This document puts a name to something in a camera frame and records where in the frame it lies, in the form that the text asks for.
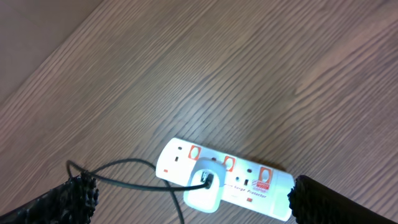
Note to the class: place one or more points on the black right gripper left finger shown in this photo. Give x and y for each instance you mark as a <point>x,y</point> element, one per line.
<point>73,202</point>

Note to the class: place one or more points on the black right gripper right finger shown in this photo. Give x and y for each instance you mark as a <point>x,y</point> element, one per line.
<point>313,203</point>

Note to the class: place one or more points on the white charger plug adapter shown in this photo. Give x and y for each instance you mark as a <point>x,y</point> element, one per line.
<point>205,186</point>

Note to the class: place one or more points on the white power strip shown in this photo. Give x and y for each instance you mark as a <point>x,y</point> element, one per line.
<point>244,183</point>

